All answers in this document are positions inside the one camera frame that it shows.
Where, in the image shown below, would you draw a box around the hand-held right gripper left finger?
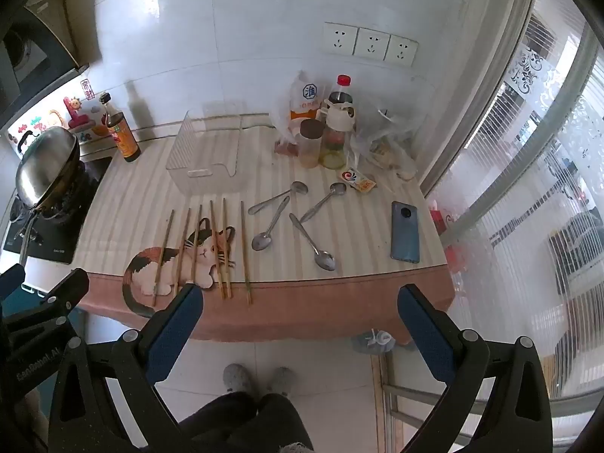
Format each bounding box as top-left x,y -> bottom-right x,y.
49,283 -> 205,453

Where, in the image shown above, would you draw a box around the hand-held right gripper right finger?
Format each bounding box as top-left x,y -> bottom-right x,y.
398,284 -> 554,453

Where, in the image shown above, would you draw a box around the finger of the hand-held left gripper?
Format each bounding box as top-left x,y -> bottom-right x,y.
2,268 -> 90,337
0,263 -> 27,301

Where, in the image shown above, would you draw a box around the group of wooden chopsticks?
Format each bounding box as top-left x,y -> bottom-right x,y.
152,197 -> 253,307

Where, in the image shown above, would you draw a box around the metal spoon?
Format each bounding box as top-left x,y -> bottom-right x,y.
251,196 -> 290,252
248,180 -> 308,215
299,182 -> 347,223
289,213 -> 337,272

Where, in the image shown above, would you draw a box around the clear plastic container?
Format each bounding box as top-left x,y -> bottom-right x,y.
165,108 -> 244,195

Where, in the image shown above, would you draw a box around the grey shoe with white laces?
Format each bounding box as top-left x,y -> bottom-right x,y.
351,329 -> 395,356

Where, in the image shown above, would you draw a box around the striped cat-print tablecloth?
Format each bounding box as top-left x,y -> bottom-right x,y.
74,125 -> 457,343

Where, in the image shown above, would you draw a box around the grey fuzzy slipper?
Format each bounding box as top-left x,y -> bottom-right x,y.
266,366 -> 298,397
222,363 -> 256,395

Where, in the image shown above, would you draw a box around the blue smartphone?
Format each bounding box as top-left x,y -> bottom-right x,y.
390,200 -> 421,264

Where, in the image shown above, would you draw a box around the red bag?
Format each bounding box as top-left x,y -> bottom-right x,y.
428,199 -> 466,273

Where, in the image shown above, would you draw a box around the steel wok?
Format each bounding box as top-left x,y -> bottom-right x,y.
15,126 -> 82,212

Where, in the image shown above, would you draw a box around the person's legs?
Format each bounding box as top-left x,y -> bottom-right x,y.
177,391 -> 316,453

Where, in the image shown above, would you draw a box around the small orange and white packet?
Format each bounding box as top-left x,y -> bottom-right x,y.
337,165 -> 377,193

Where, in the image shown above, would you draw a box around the dark soy sauce bottle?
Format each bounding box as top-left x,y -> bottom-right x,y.
99,92 -> 142,163

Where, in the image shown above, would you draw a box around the colourful cartoon sticker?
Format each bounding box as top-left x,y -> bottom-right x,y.
7,79 -> 114,150

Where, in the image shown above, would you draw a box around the glass sliding door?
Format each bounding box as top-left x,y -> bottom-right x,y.
419,0 -> 604,404

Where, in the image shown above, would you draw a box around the clear plastic bag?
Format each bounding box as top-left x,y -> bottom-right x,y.
350,106 -> 420,181

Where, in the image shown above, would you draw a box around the brown-lidded plastic jar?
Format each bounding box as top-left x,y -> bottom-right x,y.
297,119 -> 327,169

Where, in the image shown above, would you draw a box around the range hood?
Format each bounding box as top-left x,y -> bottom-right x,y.
0,0 -> 91,129

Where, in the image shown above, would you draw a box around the red-capped cola bottle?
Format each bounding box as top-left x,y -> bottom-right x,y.
325,74 -> 355,107

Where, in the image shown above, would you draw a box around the white and orange salt bag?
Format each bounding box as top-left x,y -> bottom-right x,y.
288,71 -> 327,134

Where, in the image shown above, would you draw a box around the white wall socket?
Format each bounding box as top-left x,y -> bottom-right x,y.
322,22 -> 358,56
354,27 -> 392,62
384,34 -> 420,67

